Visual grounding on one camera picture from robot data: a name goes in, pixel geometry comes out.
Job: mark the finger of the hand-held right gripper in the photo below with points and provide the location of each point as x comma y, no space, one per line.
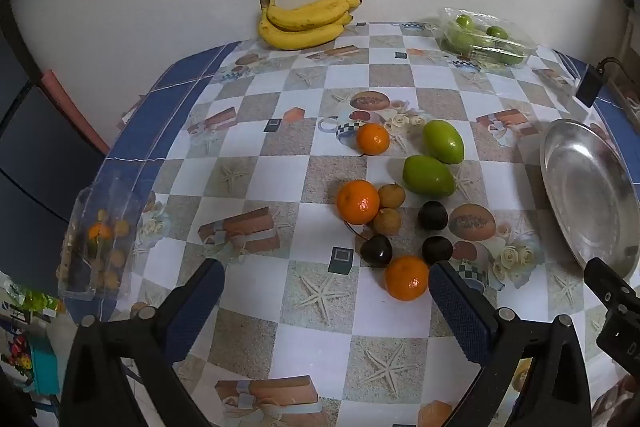
602,279

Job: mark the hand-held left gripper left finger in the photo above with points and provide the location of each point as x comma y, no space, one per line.
200,302

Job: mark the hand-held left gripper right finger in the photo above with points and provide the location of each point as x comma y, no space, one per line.
457,307

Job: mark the orange tangerine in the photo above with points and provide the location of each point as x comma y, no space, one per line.
372,138
357,202
406,278

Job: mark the round steel plate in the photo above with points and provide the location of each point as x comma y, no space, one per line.
585,187

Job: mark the dark cherry with stem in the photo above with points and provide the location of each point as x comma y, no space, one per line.
376,250

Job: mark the brown longan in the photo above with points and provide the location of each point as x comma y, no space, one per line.
386,222
391,196

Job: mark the green mango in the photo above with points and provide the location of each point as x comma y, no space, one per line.
428,175
443,141

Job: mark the pile of small green fruits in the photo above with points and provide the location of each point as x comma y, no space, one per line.
465,39

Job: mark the clear plastic bag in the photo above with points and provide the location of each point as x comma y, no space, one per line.
100,237

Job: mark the bright green plastic item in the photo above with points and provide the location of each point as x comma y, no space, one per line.
35,302

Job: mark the teal box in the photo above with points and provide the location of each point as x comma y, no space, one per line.
42,367

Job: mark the black power adapter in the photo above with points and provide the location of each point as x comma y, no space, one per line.
589,84

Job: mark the clear plastic clamshell box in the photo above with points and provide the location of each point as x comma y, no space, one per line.
500,57

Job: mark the yellow banana bunch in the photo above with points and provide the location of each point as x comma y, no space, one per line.
300,34

